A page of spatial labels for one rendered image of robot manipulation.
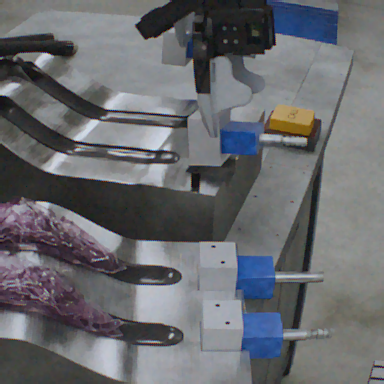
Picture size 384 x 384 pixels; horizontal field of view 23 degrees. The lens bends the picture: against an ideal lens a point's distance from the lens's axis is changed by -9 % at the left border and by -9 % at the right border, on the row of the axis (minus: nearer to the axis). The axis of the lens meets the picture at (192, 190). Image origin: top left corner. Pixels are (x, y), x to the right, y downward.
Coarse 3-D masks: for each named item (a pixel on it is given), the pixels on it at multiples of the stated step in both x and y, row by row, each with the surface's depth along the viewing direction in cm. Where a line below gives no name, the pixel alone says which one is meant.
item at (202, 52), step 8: (200, 32) 106; (200, 40) 106; (208, 40) 106; (200, 48) 106; (208, 48) 106; (200, 56) 106; (208, 56) 107; (200, 64) 107; (208, 64) 107; (200, 72) 107; (208, 72) 107; (200, 80) 107; (208, 80) 107; (200, 88) 108; (208, 88) 107
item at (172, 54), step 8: (168, 32) 138; (168, 40) 139; (176, 40) 139; (192, 40) 139; (168, 48) 140; (176, 48) 139; (184, 48) 139; (192, 48) 139; (168, 56) 140; (176, 56) 140; (184, 56) 140; (192, 56) 140; (248, 56) 139; (176, 64) 140; (184, 64) 140
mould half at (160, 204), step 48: (48, 96) 127; (96, 96) 133; (144, 96) 135; (0, 144) 114; (144, 144) 120; (0, 192) 117; (48, 192) 115; (96, 192) 113; (144, 192) 111; (192, 192) 110; (240, 192) 123; (144, 240) 114; (192, 240) 112
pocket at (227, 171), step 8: (232, 160) 117; (192, 168) 117; (200, 168) 119; (208, 168) 119; (216, 168) 119; (224, 168) 118; (232, 168) 118; (216, 176) 119; (224, 176) 119; (232, 176) 117
